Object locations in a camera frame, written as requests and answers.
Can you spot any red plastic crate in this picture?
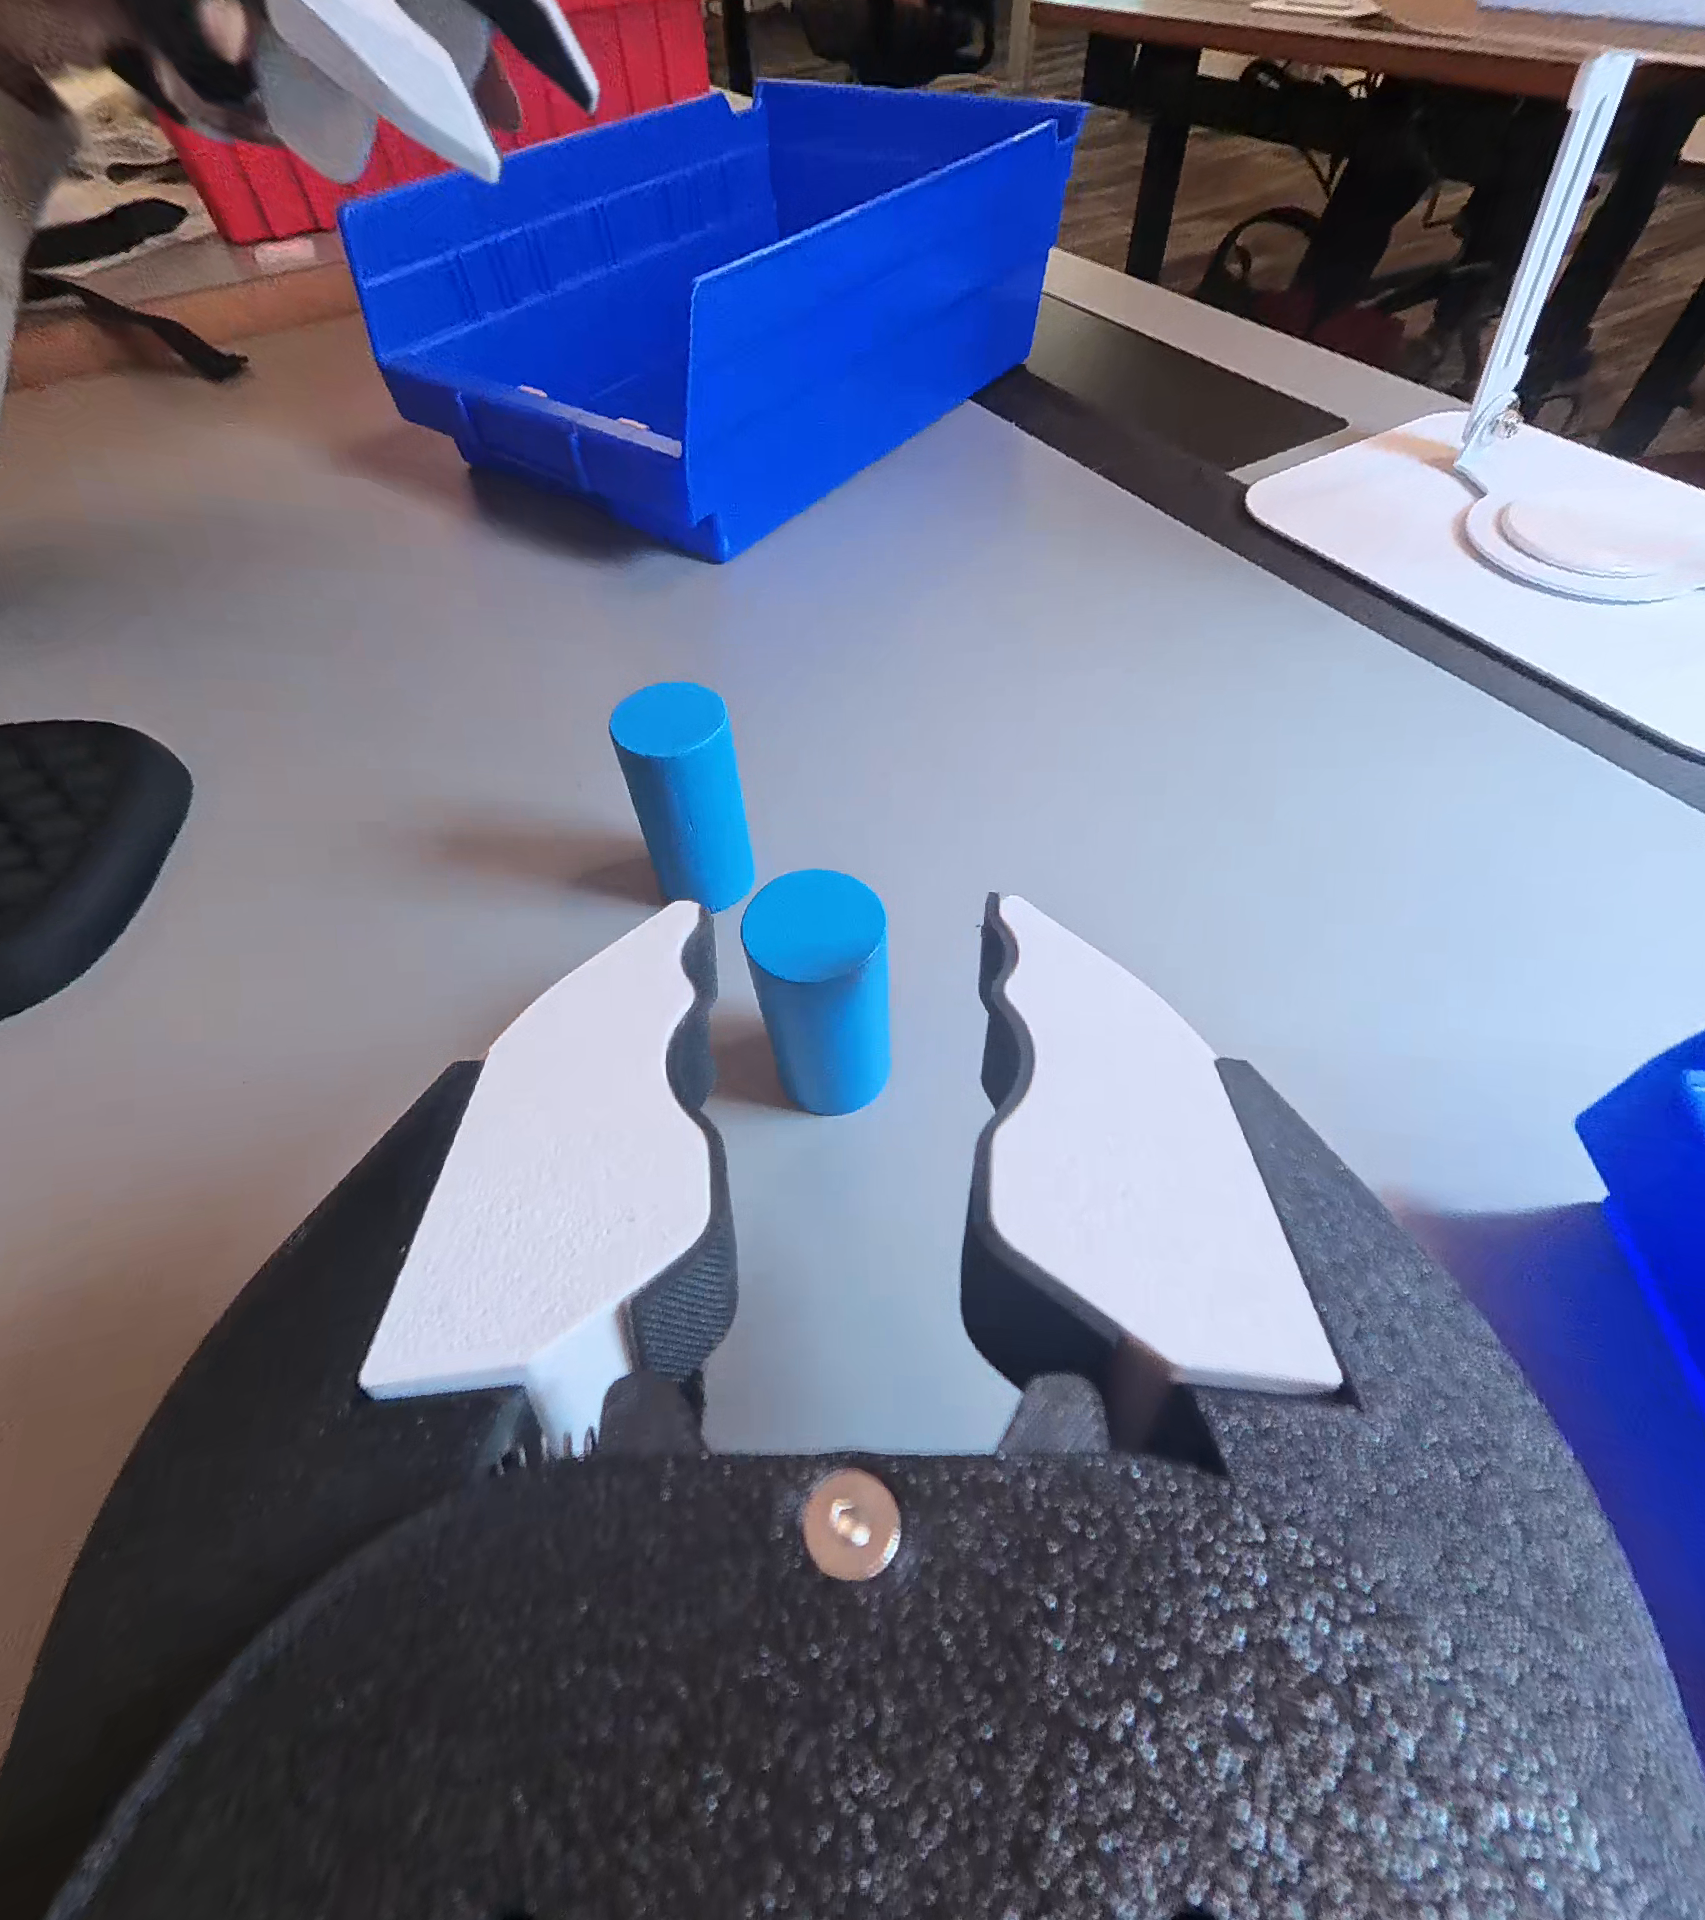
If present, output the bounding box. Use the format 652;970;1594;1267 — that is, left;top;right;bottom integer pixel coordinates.
158;0;713;246

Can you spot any black padded armrest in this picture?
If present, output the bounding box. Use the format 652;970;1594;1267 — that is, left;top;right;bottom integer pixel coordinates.
0;717;193;1055

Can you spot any blue wooden cylinder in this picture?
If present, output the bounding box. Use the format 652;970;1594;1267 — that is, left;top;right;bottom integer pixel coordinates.
740;870;891;1119
604;683;759;912

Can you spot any white document stand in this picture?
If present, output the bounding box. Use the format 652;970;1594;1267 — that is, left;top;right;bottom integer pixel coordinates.
1243;0;1705;774

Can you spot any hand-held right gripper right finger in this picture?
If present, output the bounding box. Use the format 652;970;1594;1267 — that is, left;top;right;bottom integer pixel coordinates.
959;890;1349;1448

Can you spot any black strap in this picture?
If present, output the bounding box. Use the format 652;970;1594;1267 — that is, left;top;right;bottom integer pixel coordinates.
25;194;252;384

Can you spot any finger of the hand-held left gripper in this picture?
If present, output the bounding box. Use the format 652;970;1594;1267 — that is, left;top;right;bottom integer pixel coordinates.
271;0;503;183
480;0;603;118

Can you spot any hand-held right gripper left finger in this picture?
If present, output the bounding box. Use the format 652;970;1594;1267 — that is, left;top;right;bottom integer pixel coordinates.
356;898;740;1458

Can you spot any brown wooden table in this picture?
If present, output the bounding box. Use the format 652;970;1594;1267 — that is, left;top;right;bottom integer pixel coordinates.
1027;0;1705;453

